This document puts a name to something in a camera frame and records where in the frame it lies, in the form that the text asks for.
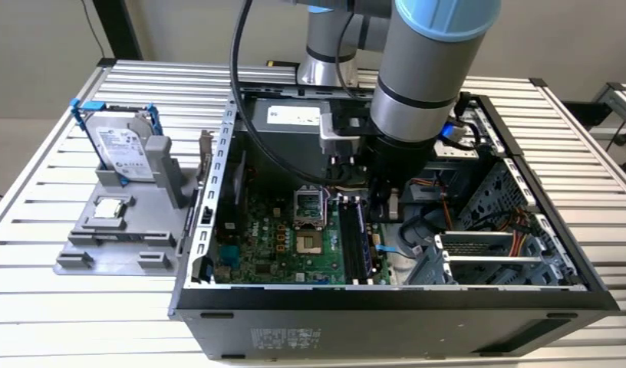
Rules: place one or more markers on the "green motherboard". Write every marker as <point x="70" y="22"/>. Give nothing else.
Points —
<point x="262" y="260"/>

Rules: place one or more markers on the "blue RAM stick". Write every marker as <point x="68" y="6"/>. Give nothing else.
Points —
<point x="362" y="237"/>

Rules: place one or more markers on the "blue disk carrier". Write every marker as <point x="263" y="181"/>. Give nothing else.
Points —
<point x="90" y="105"/>

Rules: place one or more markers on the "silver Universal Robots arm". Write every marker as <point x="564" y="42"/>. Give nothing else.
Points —
<point x="426" y="76"/>

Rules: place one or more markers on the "grey power supply unit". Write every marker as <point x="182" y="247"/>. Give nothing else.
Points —
<point x="282" y="153"/>

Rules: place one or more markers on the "silver disk bay cage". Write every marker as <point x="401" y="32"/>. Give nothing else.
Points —
<point x="492" y="260"/>

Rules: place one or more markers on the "black RAM slot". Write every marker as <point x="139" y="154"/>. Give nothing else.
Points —
<point x="360" y="274"/>
<point x="345" y="237"/>
<point x="352" y="245"/>

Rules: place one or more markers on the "graphics card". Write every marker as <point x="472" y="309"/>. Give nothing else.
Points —
<point x="206" y="153"/>

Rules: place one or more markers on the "black metal post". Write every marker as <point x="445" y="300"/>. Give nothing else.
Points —
<point x="121" y="30"/>

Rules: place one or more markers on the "grey parts rack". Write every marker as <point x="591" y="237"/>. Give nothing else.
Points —
<point x="139" y="218"/>

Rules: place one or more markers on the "silver hard disk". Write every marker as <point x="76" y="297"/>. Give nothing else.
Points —
<point x="119" y="149"/>

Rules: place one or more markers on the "black open PC case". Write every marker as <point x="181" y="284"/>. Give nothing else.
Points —
<point x="344" y="329"/>

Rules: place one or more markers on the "CPU socket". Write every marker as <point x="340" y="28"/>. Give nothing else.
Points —
<point x="309" y="242"/>

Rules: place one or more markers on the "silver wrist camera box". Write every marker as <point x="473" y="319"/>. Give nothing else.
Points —
<point x="329" y="130"/>

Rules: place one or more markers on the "metal locking lever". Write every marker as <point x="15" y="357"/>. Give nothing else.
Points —
<point x="325" y="207"/>

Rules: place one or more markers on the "neighbouring metal slat table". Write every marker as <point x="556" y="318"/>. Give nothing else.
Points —
<point x="620" y="92"/>

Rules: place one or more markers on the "silver CPU chip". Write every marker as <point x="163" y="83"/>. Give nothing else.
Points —
<point x="110" y="209"/>

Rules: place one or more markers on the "yellow black tag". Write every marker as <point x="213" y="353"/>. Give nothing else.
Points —
<point x="277" y="63"/>

